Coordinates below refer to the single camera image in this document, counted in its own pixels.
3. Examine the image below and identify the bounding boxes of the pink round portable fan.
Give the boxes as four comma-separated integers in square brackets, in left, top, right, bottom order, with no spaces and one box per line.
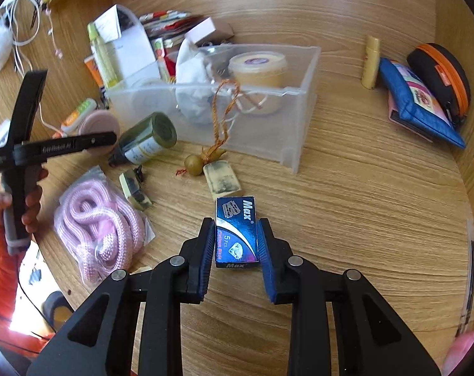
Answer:
[78,110,120,156]

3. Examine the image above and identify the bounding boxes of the pink rope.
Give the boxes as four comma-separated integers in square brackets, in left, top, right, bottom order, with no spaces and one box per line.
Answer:
[52,165,156,287]

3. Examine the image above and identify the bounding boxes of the dark green spray bottle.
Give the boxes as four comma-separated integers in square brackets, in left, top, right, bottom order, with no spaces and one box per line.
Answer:
[108,112,177,167]

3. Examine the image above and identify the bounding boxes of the translucent white round jar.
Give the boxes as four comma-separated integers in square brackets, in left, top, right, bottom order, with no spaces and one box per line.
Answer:
[130,79,172,122]

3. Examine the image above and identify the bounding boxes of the wooden gourd charm with cord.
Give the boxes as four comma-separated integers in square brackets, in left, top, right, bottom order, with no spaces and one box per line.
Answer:
[175,79,270,177]

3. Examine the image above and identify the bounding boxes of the blue Max razor box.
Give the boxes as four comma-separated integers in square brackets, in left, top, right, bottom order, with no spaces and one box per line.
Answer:
[215,196,259,269]

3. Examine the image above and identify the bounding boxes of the white fleece pouch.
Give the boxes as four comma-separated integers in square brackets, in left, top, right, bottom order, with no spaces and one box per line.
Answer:
[175,38,215,124]

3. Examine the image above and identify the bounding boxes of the worn rectangular eraser block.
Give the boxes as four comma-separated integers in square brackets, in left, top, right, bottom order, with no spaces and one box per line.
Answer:
[203,159,243,200]

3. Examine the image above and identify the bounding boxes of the cream jar with purple label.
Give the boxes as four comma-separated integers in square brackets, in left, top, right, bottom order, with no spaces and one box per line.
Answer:
[229,51,288,116]

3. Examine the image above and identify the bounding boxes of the person left hand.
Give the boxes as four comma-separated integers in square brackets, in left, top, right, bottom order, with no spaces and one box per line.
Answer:
[0,167,50,236]

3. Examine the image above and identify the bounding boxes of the person right hand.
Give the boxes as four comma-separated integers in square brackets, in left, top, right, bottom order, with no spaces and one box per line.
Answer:
[441,331,474,376]

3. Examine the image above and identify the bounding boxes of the white printed label sheet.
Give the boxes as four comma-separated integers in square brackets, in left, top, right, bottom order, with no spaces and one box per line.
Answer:
[0,119,11,147]

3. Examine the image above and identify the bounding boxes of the orange green lotion tube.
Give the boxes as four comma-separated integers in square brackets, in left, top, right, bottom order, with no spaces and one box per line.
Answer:
[60,98,97,134]

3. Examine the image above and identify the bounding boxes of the metal nail clipper tools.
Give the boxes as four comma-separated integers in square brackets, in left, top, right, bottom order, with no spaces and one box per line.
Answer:
[98,86,109,110]

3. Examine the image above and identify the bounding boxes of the small yellow black clip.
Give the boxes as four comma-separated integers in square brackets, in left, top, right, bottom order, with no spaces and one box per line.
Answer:
[119,165,152,211]

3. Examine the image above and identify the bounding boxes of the orange small box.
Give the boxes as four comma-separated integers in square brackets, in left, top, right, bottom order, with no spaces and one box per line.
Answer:
[84,55,104,88]

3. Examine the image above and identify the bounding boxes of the yellow-green spray bottle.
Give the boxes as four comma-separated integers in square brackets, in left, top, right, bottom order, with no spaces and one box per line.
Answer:
[87,22,118,88]

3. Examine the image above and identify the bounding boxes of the white folded paper document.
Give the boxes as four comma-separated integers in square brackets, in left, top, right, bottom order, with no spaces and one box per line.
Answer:
[93,4,161,83]

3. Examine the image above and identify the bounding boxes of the fruit pattern box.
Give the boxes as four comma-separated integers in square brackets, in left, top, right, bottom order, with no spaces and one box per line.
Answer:
[150,37,171,82]

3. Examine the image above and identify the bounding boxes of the stack of books and cards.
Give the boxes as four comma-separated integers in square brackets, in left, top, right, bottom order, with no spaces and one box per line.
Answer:
[139,10,205,49]

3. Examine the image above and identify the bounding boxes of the white cardboard box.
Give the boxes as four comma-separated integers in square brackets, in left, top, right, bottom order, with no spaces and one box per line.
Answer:
[185,17,234,46]

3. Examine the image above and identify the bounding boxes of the clear plastic storage bin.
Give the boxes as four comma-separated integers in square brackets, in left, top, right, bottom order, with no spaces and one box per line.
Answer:
[107,44,321,172]

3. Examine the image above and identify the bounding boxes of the blue patchwork pencil pouch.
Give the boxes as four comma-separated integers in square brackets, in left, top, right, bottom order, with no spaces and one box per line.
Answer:
[379,58,466,149]

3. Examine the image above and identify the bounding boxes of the black orange zip case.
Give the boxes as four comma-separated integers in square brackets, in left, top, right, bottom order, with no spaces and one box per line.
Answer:
[407,43,471,130]

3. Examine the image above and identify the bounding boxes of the small yellow lotion bottle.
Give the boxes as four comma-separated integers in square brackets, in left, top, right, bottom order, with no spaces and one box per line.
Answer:
[361,35,381,89]

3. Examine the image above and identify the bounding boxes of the pink earphone cable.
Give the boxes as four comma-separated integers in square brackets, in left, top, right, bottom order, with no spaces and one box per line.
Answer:
[43,5,64,60]

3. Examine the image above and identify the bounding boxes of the white charging cable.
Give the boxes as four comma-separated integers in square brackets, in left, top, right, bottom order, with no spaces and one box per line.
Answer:
[3,0,66,134]

